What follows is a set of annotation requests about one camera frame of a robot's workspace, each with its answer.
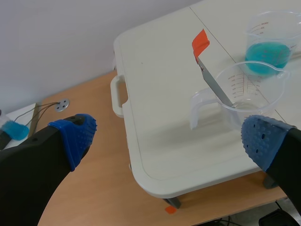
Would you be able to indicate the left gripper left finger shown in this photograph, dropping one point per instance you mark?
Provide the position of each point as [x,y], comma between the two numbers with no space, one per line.
[35,169]

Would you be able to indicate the clear beaker with blue liquid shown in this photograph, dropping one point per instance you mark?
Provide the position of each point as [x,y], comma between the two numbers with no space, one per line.
[266,56]

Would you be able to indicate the small clear container blue liquid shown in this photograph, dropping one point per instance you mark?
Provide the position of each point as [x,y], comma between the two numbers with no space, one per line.
[15,130]

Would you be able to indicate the empty clear plastic beaker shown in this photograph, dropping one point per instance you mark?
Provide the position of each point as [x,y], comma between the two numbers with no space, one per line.
[237,110]

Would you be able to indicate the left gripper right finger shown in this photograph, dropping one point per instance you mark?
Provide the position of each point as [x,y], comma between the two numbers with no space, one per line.
[277,150]

